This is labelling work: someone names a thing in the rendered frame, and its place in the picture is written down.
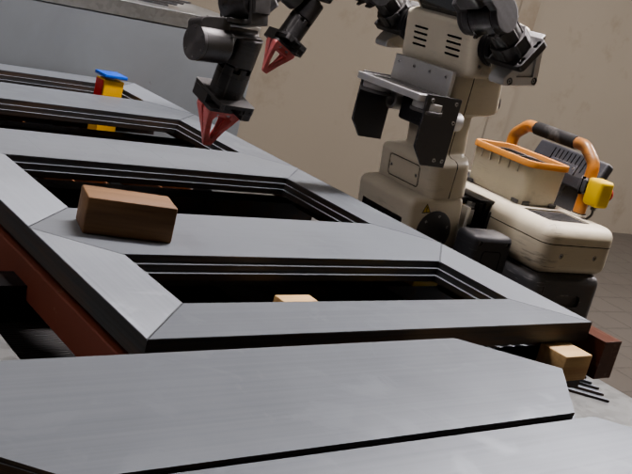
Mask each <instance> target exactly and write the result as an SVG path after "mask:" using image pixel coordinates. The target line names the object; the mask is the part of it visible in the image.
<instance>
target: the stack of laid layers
mask: <svg viewBox="0 0 632 474"><path fill-rule="evenodd" d="M0 82H4V83H11V84H18V85H26V86H32V87H46V88H53V89H60V90H68V91H74V92H82V93H89V94H93V93H94V87H95V84H94V83H87V82H80V81H73V80H67V79H60V78H54V77H47V76H39V75H33V74H26V73H19V72H13V71H0ZM0 114H2V115H11V116H19V117H28V118H36V119H52V120H61V121H69V122H78V123H86V124H95V125H103V126H112V127H119V128H128V129H137V130H145V131H154V132H162V133H171V134H176V135H178V136H179V137H181V138H183V139H185V140H186V141H188V142H190V143H192V144H193V145H195V146H197V147H199V148H200V149H207V150H225V151H234V152H237V151H236V150H233V149H231V148H229V147H227V146H226V145H224V144H222V143H220V142H218V141H216V140H215V141H214V142H213V143H212V145H211V146H207V145H203V144H202V139H201V132H200V131H198V130H196V129H194V128H193V127H191V126H189V125H187V124H185V123H183V122H182V121H180V120H176V119H169V118H154V117H146V116H138V115H131V114H122V113H115V112H107V111H100V110H92V109H84V108H76V107H68V106H61V105H52V104H45V103H31V102H23V101H14V100H7V99H0ZM6 156H7V157H8V158H10V159H11V160H12V161H13V162H14V163H16V164H17V165H18V166H19V167H21V168H22V169H23V170H24V171H25V172H27V173H28V174H29V175H30V176H31V177H42V178H56V179H69V180H82V181H95V182H120V183H133V184H146V185H160V186H173V187H186V188H198V189H212V190H225V191H238V192H251V193H264V194H277V195H282V196H284V197H286V198H288V199H290V200H292V201H293V202H295V203H297V204H299V205H300V206H302V207H304V208H306V209H307V210H309V211H311V212H313V213H315V214H317V215H319V216H320V217H321V218H323V219H325V220H326V221H329V222H347V223H365V224H369V223H367V222H365V221H363V220H362V219H360V218H358V217H356V216H354V215H352V214H351V213H348V212H346V211H344V210H343V209H342V208H340V207H338V206H336V205H334V204H332V203H331V202H329V201H327V200H325V199H323V198H321V197H319V196H317V195H315V194H313V193H311V192H310V191H309V190H307V189H305V188H303V187H301V186H300V185H298V184H296V183H294V182H291V181H290V180H288V179H282V178H271V177H260V176H249V175H238V174H227V173H216V172H205V171H194V170H183V169H172V168H161V167H150V166H129V165H118V164H107V163H96V162H85V161H73V160H63V159H52V158H40V157H30V156H19V155H8V154H6ZM0 224H1V225H2V226H3V227H4V228H5V229H6V230H7V231H8V232H9V233H10V234H11V235H12V236H13V237H14V238H15V239H16V240H17V241H18V243H19V244H20V245H21V246H22V247H23V248H24V249H25V250H26V251H27V252H28V253H29V254H30V255H31V256H32V257H33V258H34V259H35V260H36V261H37V262H38V263H39V264H40V265H41V266H42V267H43V268H44V269H45V270H46V271H47V272H48V273H49V274H50V275H51V276H52V277H53V278H54V279H55V280H56V281H57V282H58V283H59V284H60V285H61V286H62V287H63V288H64V289H65V290H66V291H67V292H68V293H69V294H70V295H71V296H72V297H73V298H74V299H75V300H76V301H77V302H78V303H79V304H80V305H81V306H82V307H83V308H84V309H85V310H86V311H87V312H88V313H89V314H90V315H91V316H92V317H93V318H94V319H95V320H96V321H97V322H98V323H99V324H100V325H101V326H102V327H103V328H104V329H105V330H106V331H107V332H108V333H109V334H110V335H111V336H112V337H113V338H114V339H115V340H116V341H117V342H118V343H119V344H120V345H121V346H122V347H123V348H124V349H125V350H126V351H127V352H128V353H129V354H130V355H131V354H150V353H169V352H188V351H207V350H226V349H244V348H263V347H282V346H301V345H320V344H339V343H359V342H377V341H396V340H433V339H452V338H455V339H458V340H464V341H468V342H471V343H475V344H478V345H481V346H499V345H516V344H532V343H548V342H564V341H581V340H586V339H587V337H588V334H589V331H590V328H591V325H592V323H582V324H536V325H511V326H487V327H464V328H439V329H416V330H392V331H368V332H344V333H321V334H296V335H273V336H249V337H224V338H201V339H177V340H146V339H145V338H144V337H143V336H142V335H141V334H140V333H139V332H138V331H137V330H136V329H135V328H134V327H133V326H132V325H131V324H129V323H128V322H127V321H126V320H125V319H124V318H123V317H122V316H121V315H120V314H119V313H118V312H117V311H116V310H115V309H114V308H113V307H112V306H110V305H109V304H108V303H107V302H106V301H105V300H104V299H103V298H102V297H101V296H100V295H99V294H98V293H97V292H96V291H95V290H94V289H93V288H92V287H90V286H89V285H88V284H87V283H86V282H85V281H84V280H83V279H82V278H81V277H80V276H79V275H78V274H77V273H76V272H75V271H74V270H73V269H71V268H70V266H69V265H68V264H67V263H66V262H64V261H63V260H62V259H61V258H60V257H59V256H58V255H57V254H56V253H55V252H54V250H52V249H51V248H50V247H49V246H48V245H47V244H46V243H44V242H43V241H42V240H41V238H40V237H39V236H38V235H37V234H36V233H35V232H34V231H32V230H31V229H30V228H29V227H28V226H27V225H26V224H25V223H24V222H23V221H22V220H21V219H20V218H19V217H18V216H17V215H16V214H15V213H13V212H12V211H11V210H10V209H9V208H8V207H7V206H6V205H5V204H4V203H3V202H2V201H1V200H0ZM126 256H127V257H128V258H129V259H130V260H132V261H133V262H134V263H135V264H137V265H138V266H139V267H140V268H141V269H143V270H144V271H145V272H146V273H147V274H149V275H150V276H151V277H152V278H154V279H155V280H198V281H433V282H435V283H437V284H439V285H440V286H442V287H444V288H446V289H447V290H449V291H451V292H453V293H455V294H457V295H459V296H460V297H462V298H464V299H507V298H505V297H503V296H501V295H500V294H498V293H496V292H493V291H491V290H490V289H488V288H486V287H484V286H483V285H481V284H480V283H478V282H476V281H474V280H472V279H470V278H469V277H467V276H464V275H462V274H460V273H459V272H457V271H455V270H453V269H451V268H449V267H448V266H447V265H445V264H443V263H441V262H440V261H370V260H327V259H282V258H239V257H196V256H152V255H126Z"/></svg>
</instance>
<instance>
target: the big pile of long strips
mask: <svg viewBox="0 0 632 474"><path fill-rule="evenodd" d="M0 474H632V427H629V426H625V425H623V424H619V423H616V422H612V421H609V420H605V419H600V418H597V417H588V418H581V419H577V418H576V415H575V411H574V407H573V405H572V401H571V397H570V394H569V390H568V386H567V384H566V380H565V377H564V374H563V370H562V368H558V367H555V366H551V365H548V364H545V363H541V362H538V361H534V360H531V359H527V358H524V357H521V356H518V355H512V354H508V353H504V352H501V351H498V350H495V349H491V348H488V347H484V346H481V345H478V344H475V343H471V342H468V341H464V340H458V339H455V338H452V339H433V340H396V341H377V342H359V343H339V344H320V345H301V346H282V347H263V348H244V349H226V350H207V351H188V352H169V353H150V354H131V355H95V356H76V357H57V358H38V359H19V360H0Z"/></svg>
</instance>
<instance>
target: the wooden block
mask: <svg viewBox="0 0 632 474"><path fill-rule="evenodd" d="M177 212H178V209H177V207H176V206H175V205H174V204H173V202H172V201H171V200H170V198H169V197H167V196H160V195H153V194H146V193H139V192H133V191H126V190H119V189H113V188H105V187H99V186H92V185H85V184H84V185H82V188H81V193H80V198H79V203H78V208H77V214H76V220H77V222H78V225H79V227H80V229H81V231H82V232H83V233H89V234H98V235H105V236H114V237H121V238H129V239H137V240H145V241H154V242H161V243H170V242H171V239H172V235H173V230H174V226H175V222H176V217H177Z"/></svg>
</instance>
